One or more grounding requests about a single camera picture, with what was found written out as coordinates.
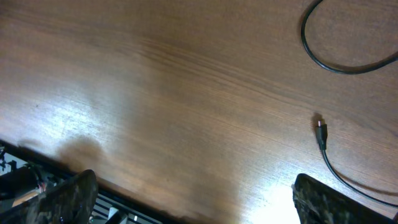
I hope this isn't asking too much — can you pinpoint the black USB cable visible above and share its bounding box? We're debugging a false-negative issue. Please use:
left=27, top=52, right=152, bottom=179
left=300, top=0, right=398, bottom=75
left=314, top=118, right=398, bottom=208

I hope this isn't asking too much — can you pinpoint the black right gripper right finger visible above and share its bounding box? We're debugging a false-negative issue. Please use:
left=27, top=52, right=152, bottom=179
left=292, top=173, right=394, bottom=224

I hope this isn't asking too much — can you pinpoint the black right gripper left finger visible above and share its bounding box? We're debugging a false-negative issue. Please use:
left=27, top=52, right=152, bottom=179
left=1, top=169, right=98, bottom=224

